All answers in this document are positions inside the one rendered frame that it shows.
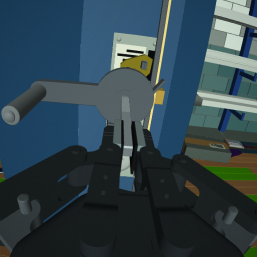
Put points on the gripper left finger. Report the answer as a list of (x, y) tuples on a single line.
[(104, 160)]

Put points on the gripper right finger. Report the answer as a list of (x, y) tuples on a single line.
[(160, 176)]

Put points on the grey square spindle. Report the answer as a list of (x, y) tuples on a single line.
[(126, 120)]

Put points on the grey lever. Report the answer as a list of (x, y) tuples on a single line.
[(80, 93)]

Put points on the yellow follower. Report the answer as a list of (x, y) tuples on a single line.
[(132, 63)]

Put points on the grey box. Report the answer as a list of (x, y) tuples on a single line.
[(206, 154)]

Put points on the yellow latch bolt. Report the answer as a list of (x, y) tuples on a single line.
[(160, 96)]

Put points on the white book with orange edge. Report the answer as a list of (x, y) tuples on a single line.
[(234, 143)]

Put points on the thin grey rod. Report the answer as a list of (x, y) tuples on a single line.
[(159, 84)]

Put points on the small grey square block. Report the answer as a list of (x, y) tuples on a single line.
[(144, 65)]

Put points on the grey faceplate strip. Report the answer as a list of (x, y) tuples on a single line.
[(160, 40)]

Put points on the blue shelf unit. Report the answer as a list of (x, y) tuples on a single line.
[(230, 58)]

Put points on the blue jig frame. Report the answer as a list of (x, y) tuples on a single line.
[(40, 50)]

